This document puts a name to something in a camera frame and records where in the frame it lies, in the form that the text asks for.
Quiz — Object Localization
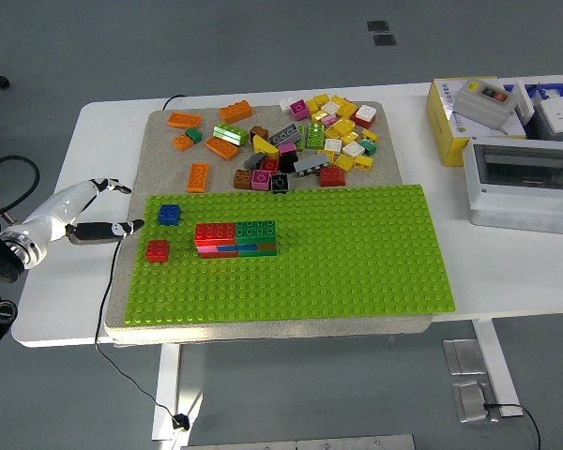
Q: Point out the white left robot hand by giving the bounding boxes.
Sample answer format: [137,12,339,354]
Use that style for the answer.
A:
[16,176,145,248]

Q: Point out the red four-stud brick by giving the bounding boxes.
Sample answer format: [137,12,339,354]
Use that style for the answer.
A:
[145,239,172,263]

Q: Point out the blue four-stud brick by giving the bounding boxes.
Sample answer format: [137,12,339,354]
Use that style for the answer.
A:
[158,203,183,227]

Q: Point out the red eight-stud brick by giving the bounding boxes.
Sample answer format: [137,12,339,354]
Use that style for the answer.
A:
[193,222,237,248]

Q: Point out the dark green eight-stud brick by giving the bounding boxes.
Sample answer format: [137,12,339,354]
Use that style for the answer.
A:
[235,219,278,246]

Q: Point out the orange long brick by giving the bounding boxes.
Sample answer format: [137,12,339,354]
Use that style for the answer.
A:
[205,135,240,161]
[219,100,254,125]
[187,161,210,194]
[166,112,203,130]

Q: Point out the lime green long brick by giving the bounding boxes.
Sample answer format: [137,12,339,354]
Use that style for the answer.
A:
[212,122,250,146]

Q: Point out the yellow curved brick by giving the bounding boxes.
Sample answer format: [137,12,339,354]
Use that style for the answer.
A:
[251,134,282,159]

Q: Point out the grey long brick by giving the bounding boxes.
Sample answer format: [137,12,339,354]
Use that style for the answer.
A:
[293,152,330,177]
[266,122,304,146]

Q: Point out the lime green eight-stud brick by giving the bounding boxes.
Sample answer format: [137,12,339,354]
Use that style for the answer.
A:
[306,121,327,151]

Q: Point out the red sloped brick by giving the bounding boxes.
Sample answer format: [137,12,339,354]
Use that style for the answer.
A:
[318,165,347,188]

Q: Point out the red brick white top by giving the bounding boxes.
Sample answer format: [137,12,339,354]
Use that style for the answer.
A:
[350,103,377,129]

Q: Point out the white table leg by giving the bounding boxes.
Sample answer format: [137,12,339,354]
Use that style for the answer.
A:
[150,344,203,442]
[471,318,525,418]

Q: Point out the lime green studded baseplate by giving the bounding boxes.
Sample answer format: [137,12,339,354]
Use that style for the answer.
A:
[123,183,456,325]

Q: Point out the grey-brown mat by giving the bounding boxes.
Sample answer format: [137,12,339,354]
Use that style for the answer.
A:
[103,100,434,347]

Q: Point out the long metal floor plate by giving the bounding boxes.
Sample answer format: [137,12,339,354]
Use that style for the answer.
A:
[180,434,417,450]

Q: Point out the yellow cardboard box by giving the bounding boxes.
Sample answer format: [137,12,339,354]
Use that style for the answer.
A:
[425,77,529,168]

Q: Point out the white electrical distribution box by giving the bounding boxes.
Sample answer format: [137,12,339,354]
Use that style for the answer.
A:
[462,135,563,235]

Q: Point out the blue plastic bin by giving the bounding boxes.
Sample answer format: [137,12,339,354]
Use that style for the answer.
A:
[501,82,563,102]

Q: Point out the thin black cable with plug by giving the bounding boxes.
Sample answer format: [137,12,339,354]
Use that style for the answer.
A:
[93,239,191,431]

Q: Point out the grey push-button switch box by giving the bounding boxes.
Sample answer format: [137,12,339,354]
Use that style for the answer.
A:
[452,78,519,132]

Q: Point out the black floor cable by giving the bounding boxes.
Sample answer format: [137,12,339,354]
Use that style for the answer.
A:
[481,401,543,450]

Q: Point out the white switch plate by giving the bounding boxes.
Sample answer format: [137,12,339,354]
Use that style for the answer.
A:
[513,80,537,126]

